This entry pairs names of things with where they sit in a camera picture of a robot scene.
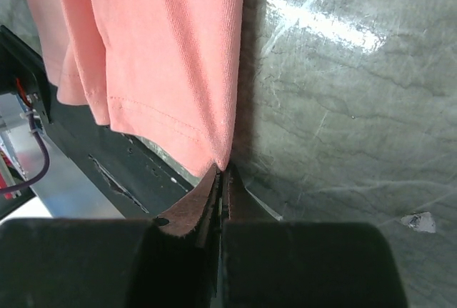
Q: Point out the salmon pink t-shirt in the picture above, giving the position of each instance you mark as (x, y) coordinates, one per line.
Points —
(164, 70)

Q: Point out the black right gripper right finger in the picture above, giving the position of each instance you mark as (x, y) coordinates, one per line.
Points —
(270, 263)

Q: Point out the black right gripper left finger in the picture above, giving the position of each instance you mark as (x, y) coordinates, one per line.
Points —
(166, 261)

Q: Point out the aluminium rail frame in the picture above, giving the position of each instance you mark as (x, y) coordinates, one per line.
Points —
(65, 190)

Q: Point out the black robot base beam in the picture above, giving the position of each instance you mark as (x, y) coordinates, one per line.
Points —
(131, 176)

